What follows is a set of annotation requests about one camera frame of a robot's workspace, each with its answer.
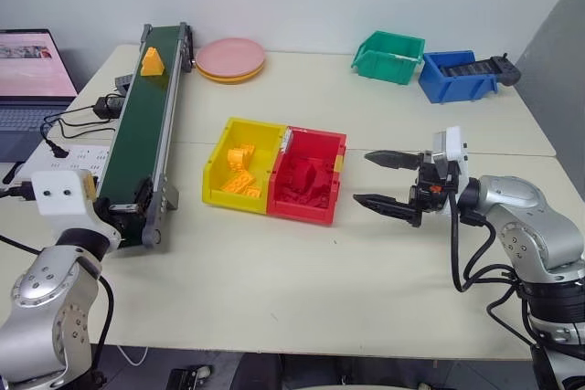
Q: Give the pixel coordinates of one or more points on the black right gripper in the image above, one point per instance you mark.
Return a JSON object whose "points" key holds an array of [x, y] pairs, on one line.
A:
{"points": [[427, 191]]}

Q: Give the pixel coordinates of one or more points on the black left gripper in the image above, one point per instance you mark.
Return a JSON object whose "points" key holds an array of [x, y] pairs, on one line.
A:
{"points": [[120, 215]]}

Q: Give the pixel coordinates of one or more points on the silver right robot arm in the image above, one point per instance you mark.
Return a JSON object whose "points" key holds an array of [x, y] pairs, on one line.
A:
{"points": [[525, 207]]}

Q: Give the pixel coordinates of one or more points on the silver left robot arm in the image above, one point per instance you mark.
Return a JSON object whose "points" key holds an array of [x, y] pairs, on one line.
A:
{"points": [[41, 280]]}

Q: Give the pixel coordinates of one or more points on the yellow storage bin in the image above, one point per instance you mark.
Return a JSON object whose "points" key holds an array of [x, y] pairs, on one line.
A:
{"points": [[215, 189]]}

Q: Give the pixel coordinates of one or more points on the white power strip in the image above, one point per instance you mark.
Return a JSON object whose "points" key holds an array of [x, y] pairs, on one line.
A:
{"points": [[77, 155]]}

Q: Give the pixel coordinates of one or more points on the black power adapter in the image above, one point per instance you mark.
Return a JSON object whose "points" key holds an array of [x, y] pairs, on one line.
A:
{"points": [[108, 107]]}

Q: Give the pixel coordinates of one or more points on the red storage bin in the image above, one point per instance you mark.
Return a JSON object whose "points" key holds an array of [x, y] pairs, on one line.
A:
{"points": [[297, 215]]}

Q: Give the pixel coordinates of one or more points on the yellow blocks in bin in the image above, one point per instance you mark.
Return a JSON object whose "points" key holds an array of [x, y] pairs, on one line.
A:
{"points": [[242, 185]]}

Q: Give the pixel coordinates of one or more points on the black power plug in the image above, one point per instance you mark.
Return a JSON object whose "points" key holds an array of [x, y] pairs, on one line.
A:
{"points": [[55, 147]]}

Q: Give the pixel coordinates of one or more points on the yellow toy brick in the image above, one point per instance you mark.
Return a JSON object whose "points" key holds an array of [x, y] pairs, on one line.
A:
{"points": [[240, 158]]}

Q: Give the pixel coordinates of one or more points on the small grey box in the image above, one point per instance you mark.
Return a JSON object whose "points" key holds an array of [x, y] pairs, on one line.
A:
{"points": [[123, 82]]}

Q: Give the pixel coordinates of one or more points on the green storage bin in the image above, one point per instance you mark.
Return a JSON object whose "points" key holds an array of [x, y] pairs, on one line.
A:
{"points": [[388, 68]]}

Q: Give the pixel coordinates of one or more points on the blue storage bin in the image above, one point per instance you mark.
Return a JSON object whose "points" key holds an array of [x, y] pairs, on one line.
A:
{"points": [[457, 88]]}

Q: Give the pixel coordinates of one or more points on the yellow toy block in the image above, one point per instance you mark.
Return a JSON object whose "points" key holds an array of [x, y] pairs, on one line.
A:
{"points": [[152, 63]]}

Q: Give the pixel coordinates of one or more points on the yellow plate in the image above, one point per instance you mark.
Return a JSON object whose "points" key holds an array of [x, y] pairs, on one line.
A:
{"points": [[228, 80]]}

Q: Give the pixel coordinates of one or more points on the black parts in blue bin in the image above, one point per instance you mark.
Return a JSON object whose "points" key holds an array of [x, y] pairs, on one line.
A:
{"points": [[505, 71]]}

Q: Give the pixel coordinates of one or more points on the pink plate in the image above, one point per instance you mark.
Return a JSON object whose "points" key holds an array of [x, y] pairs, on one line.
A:
{"points": [[228, 55]]}

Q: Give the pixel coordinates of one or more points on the grey laptop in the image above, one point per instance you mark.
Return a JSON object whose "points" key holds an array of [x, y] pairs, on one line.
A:
{"points": [[27, 66]]}

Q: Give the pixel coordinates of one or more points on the black wheeled base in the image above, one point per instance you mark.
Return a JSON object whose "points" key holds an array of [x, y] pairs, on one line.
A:
{"points": [[189, 378]]}

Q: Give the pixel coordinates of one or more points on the green conveyor belt grey frame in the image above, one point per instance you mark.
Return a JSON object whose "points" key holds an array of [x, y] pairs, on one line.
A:
{"points": [[141, 129]]}

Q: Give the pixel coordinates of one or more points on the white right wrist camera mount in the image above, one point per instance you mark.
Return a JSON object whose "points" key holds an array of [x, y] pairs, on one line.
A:
{"points": [[454, 145]]}

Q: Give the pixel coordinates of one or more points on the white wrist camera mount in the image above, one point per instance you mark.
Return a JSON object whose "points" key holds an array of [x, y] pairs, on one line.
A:
{"points": [[59, 198], [454, 145]]}

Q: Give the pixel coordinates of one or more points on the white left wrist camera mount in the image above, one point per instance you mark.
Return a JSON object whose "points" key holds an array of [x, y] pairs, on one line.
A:
{"points": [[59, 198]]}

